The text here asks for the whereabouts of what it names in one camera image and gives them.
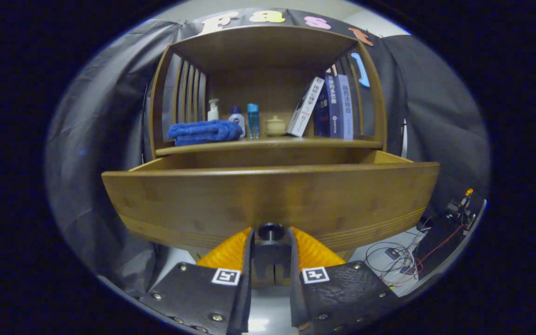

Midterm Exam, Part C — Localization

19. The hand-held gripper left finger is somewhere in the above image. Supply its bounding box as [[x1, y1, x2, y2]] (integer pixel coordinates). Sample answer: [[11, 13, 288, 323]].
[[139, 227, 255, 335]]

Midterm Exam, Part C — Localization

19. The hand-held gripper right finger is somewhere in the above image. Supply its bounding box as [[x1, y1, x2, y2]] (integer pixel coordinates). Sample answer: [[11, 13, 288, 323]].
[[288, 227, 401, 333]]

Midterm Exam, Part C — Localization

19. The wooden drawer with black knob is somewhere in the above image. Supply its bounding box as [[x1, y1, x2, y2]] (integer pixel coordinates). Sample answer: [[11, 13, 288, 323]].
[[101, 150, 441, 254]]

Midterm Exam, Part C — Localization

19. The wooden cabinet door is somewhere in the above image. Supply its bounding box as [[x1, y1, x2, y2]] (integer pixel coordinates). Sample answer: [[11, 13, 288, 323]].
[[253, 242, 273, 286], [272, 242, 292, 286]]

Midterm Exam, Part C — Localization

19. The wooden countertop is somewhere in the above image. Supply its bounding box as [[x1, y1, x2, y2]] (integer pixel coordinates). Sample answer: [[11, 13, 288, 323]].
[[155, 136, 383, 156]]

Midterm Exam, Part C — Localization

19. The wooden cabinet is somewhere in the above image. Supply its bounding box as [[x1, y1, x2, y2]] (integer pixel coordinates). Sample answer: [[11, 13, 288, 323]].
[[149, 24, 388, 287]]

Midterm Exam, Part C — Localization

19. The black device with orange tip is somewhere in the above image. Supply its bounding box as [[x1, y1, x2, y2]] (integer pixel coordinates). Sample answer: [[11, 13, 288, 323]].
[[445, 188, 478, 228]]

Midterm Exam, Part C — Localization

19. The blue folded towel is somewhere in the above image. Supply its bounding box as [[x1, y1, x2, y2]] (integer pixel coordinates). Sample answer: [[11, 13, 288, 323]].
[[167, 120, 244, 147]]

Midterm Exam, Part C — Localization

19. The beige lidded tea cup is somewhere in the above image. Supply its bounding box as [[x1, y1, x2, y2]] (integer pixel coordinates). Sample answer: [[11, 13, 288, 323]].
[[266, 115, 288, 137]]

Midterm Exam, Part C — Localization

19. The clear blue bottle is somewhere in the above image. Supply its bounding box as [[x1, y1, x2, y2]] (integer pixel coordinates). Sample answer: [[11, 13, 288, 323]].
[[247, 103, 260, 140]]

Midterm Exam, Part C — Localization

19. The pale blue book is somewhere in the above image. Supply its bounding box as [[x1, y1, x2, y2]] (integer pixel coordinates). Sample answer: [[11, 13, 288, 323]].
[[338, 74, 355, 140]]

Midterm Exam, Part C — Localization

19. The white bottle with blue cap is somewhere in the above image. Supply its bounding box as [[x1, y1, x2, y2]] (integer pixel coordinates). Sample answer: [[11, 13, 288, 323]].
[[228, 107, 246, 138]]

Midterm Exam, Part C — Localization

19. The dark blue book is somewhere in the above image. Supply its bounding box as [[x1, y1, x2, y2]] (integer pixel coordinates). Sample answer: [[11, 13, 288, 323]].
[[315, 72, 343, 139]]

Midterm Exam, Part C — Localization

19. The white book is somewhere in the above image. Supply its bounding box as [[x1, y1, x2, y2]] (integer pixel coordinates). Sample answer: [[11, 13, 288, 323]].
[[287, 76, 325, 138]]

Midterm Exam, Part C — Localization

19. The black cable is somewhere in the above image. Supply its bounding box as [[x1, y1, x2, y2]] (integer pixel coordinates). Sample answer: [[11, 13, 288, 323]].
[[365, 240, 424, 282]]

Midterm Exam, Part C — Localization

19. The red cable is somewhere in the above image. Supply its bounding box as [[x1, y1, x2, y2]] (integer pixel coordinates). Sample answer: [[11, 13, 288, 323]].
[[408, 223, 466, 277]]

